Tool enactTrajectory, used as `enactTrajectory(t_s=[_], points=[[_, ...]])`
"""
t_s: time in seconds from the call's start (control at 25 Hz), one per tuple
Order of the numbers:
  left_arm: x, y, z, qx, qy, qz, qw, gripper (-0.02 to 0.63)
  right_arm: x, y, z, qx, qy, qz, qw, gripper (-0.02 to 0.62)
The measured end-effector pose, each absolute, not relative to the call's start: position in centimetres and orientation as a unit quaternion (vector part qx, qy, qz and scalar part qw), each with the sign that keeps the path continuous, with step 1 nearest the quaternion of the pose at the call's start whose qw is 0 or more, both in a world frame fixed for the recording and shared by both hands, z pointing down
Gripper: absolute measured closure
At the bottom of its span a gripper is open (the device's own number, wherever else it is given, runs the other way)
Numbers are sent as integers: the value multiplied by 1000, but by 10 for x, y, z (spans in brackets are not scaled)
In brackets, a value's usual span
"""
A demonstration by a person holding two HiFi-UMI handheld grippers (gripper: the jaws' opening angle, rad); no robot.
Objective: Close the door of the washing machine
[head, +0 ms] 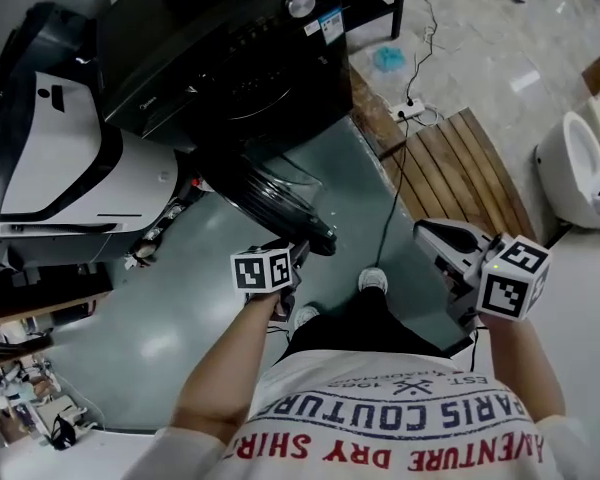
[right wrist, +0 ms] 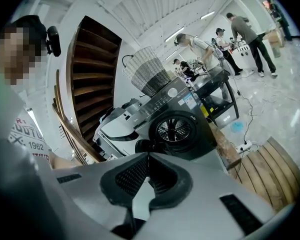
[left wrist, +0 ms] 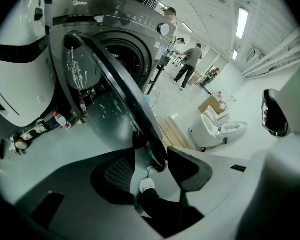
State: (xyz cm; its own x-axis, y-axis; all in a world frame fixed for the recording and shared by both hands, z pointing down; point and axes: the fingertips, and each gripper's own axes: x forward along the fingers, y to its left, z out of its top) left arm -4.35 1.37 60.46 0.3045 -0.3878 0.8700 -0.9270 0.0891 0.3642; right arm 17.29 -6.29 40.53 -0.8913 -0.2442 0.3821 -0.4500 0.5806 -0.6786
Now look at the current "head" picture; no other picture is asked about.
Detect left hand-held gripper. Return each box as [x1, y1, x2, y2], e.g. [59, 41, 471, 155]
[229, 239, 313, 323]

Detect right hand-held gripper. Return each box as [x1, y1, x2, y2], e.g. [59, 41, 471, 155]
[412, 217, 552, 340]

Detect round black washing machine door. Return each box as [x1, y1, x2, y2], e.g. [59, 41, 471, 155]
[213, 143, 339, 258]

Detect black washing machine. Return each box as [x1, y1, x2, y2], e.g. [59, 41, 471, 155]
[96, 0, 355, 155]

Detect person's right forearm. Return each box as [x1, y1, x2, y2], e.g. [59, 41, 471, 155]
[477, 311, 567, 422]

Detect person's left forearm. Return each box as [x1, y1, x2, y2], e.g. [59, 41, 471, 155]
[168, 291, 284, 442]

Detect white and black machine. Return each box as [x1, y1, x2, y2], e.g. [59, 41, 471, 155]
[0, 1, 182, 275]

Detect white shoe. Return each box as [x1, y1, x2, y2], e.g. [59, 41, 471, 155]
[357, 267, 390, 294]
[293, 305, 322, 330]

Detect black trousers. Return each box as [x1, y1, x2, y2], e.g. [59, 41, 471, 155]
[282, 286, 464, 362]

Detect wooden slatted mat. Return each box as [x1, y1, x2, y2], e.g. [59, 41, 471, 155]
[378, 107, 539, 243]

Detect white printed t-shirt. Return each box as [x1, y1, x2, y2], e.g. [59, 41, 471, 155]
[142, 348, 599, 480]

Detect white power strip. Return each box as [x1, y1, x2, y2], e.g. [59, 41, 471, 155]
[390, 98, 427, 120]

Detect blue cloth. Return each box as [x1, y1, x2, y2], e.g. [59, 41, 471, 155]
[371, 44, 407, 73]

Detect black bag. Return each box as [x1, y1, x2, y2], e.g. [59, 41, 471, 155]
[51, 414, 80, 451]

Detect cluttered shelf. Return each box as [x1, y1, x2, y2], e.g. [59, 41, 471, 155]
[0, 312, 102, 452]

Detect black cable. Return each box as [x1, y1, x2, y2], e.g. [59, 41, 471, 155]
[373, 112, 412, 270]

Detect black table frame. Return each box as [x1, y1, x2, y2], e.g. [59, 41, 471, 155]
[338, 0, 407, 40]

